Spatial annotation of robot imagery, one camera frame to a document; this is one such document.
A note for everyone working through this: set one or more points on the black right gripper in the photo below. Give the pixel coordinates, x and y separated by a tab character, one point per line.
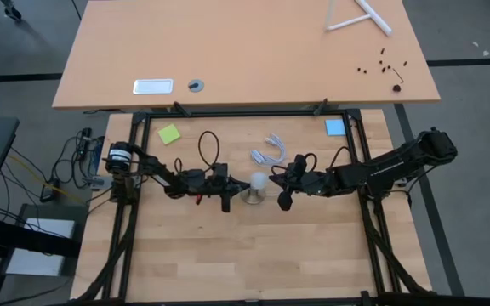
304	180

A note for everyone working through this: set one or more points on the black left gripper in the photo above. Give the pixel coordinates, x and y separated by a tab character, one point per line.
211	185

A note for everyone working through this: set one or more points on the brass lamp socket base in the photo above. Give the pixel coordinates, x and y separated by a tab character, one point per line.
253	197

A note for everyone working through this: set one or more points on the white lightbulb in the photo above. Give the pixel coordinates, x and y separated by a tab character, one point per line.
258	180

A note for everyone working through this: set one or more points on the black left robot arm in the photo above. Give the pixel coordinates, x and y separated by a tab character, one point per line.
151	166

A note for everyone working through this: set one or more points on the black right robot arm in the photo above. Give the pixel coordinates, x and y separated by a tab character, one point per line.
389	166

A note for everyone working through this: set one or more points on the blue sticky note pad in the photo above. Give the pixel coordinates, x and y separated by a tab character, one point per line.
335	127

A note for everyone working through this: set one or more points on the black table clamp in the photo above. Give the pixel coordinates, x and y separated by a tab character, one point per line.
181	109
320	106

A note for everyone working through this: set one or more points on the green sticky note pad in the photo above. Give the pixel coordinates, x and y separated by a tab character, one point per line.
169	134

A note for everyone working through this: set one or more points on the light wooden side table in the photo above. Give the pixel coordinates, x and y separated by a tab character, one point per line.
245	51

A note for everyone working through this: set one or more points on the black round knob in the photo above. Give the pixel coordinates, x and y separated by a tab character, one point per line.
397	88

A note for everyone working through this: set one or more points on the black allen key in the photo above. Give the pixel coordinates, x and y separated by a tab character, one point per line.
398	75

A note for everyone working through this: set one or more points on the white round-top stand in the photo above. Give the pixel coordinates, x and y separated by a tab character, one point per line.
372	17

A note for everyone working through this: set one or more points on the black power adapter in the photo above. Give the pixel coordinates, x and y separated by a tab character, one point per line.
49	192

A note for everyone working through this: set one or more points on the white box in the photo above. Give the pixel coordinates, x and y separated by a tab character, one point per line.
41	246

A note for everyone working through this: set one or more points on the black caster wheel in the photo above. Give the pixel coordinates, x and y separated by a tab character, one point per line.
13	13

